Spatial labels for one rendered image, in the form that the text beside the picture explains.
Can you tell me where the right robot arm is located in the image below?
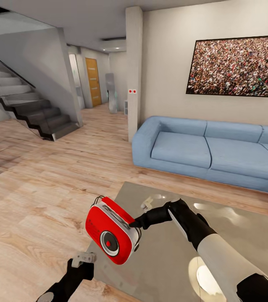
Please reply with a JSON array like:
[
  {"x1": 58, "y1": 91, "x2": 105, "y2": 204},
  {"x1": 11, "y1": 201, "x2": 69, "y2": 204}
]
[{"x1": 129, "y1": 197, "x2": 268, "y2": 302}]

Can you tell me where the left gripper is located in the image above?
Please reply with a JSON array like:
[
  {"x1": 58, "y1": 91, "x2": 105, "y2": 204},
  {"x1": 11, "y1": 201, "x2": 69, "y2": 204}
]
[{"x1": 64, "y1": 258, "x2": 95, "y2": 290}]

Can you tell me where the radio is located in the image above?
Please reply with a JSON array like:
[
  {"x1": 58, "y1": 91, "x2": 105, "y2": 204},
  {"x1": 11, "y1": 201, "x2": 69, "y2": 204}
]
[{"x1": 85, "y1": 197, "x2": 142, "y2": 265}]

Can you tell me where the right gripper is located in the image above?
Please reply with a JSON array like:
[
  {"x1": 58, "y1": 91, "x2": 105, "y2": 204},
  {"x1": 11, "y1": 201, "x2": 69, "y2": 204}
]
[{"x1": 129, "y1": 207, "x2": 163, "y2": 229}]

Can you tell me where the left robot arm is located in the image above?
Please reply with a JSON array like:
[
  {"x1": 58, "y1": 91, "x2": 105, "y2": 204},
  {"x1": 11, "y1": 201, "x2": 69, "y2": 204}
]
[{"x1": 37, "y1": 252, "x2": 98, "y2": 302}]

